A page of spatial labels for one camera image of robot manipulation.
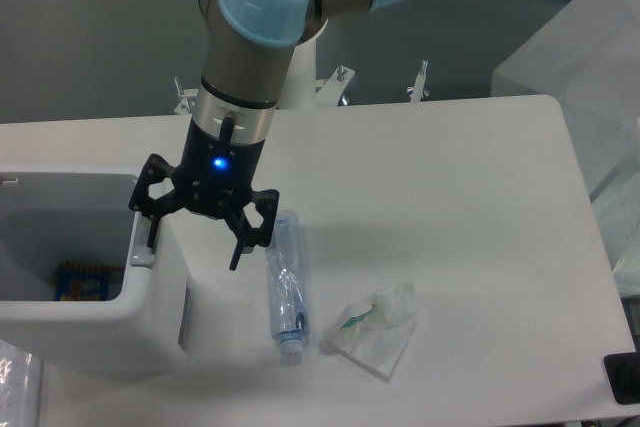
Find black device at table edge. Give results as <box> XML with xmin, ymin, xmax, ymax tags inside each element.
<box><xmin>604</xmin><ymin>352</ymin><xmax>640</xmax><ymax>405</ymax></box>

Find translucent plastic covered box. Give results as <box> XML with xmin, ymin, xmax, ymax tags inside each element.
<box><xmin>491</xmin><ymin>0</ymin><xmax>639</xmax><ymax>298</ymax></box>

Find white push-top trash can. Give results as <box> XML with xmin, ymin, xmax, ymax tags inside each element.
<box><xmin>1</xmin><ymin>162</ymin><xmax>191</xmax><ymax>374</ymax></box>

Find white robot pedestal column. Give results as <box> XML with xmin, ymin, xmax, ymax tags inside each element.
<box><xmin>277</xmin><ymin>21</ymin><xmax>329</xmax><ymax>110</ymax></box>

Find blue snack packet in bin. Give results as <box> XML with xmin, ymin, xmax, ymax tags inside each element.
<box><xmin>55</xmin><ymin>261</ymin><xmax>125</xmax><ymax>302</ymax></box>

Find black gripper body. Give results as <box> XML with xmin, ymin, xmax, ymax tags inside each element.
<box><xmin>172</xmin><ymin>121</ymin><xmax>264</xmax><ymax>219</ymax></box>

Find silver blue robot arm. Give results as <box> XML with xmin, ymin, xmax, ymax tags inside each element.
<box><xmin>129</xmin><ymin>0</ymin><xmax>403</xmax><ymax>254</ymax></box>

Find crumpled white paper wrapper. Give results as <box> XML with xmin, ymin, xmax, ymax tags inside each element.
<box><xmin>321</xmin><ymin>282</ymin><xmax>418</xmax><ymax>381</ymax></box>

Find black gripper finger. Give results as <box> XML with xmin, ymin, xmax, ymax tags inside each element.
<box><xmin>128</xmin><ymin>154</ymin><xmax>186</xmax><ymax>249</ymax></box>
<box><xmin>216</xmin><ymin>188</ymin><xmax>279</xmax><ymax>270</ymax></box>

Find clear plastic sheet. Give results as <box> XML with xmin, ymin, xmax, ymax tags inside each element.
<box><xmin>1</xmin><ymin>341</ymin><xmax>42</xmax><ymax>427</ymax></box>

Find clear crushed plastic bottle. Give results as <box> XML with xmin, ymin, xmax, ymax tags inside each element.
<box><xmin>265</xmin><ymin>210</ymin><xmax>310</xmax><ymax>366</ymax></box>

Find silver levelling bolt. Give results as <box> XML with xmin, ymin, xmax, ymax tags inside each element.
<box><xmin>406</xmin><ymin>59</ymin><xmax>430</xmax><ymax>103</ymax></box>

